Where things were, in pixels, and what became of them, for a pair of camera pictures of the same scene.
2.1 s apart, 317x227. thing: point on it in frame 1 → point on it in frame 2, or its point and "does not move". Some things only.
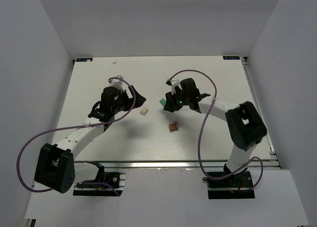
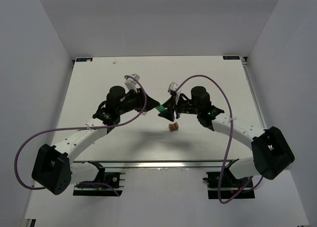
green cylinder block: [163, 101] → [161, 108]
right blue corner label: [231, 57] does not move
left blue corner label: [84, 60] does not move
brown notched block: [173, 127] does not move
